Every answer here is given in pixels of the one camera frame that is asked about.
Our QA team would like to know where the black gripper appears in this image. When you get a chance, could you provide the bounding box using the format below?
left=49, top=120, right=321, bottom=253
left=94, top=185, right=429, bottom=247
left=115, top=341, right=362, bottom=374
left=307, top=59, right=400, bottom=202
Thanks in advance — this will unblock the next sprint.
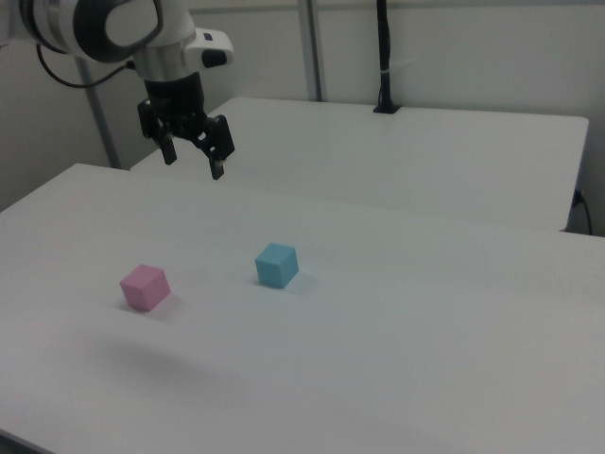
left=137, top=74, right=236, bottom=182

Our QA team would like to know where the blue cube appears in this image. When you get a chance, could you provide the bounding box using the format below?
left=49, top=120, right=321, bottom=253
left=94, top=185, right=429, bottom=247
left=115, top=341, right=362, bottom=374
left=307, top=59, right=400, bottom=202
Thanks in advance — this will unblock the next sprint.
left=254, top=242, right=301, bottom=289

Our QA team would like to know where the pink cube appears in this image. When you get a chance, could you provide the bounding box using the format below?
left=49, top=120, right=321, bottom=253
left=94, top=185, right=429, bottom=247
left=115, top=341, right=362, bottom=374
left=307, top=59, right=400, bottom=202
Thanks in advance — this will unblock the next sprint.
left=118, top=263, right=172, bottom=314

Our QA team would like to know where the black camera stand pole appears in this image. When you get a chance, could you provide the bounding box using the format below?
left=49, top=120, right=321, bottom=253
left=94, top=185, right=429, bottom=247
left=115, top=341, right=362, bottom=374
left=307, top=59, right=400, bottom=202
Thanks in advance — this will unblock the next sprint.
left=372, top=0, right=403, bottom=115

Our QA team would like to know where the black power cable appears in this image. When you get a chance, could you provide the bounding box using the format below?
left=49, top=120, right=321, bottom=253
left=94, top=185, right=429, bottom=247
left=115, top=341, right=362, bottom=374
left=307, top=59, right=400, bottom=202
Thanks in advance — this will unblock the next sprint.
left=573, top=188, right=594, bottom=235

